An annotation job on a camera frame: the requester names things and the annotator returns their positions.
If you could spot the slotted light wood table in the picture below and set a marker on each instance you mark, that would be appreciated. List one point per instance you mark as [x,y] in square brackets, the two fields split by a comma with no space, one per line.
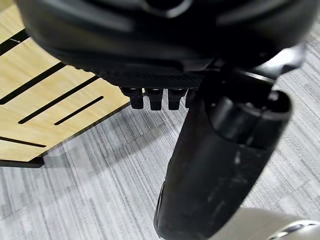
[37,95]

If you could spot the silver robot leg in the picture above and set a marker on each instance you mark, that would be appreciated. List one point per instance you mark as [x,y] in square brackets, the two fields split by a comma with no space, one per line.
[272,225]

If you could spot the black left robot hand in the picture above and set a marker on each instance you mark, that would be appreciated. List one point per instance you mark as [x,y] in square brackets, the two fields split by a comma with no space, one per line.
[155,42]

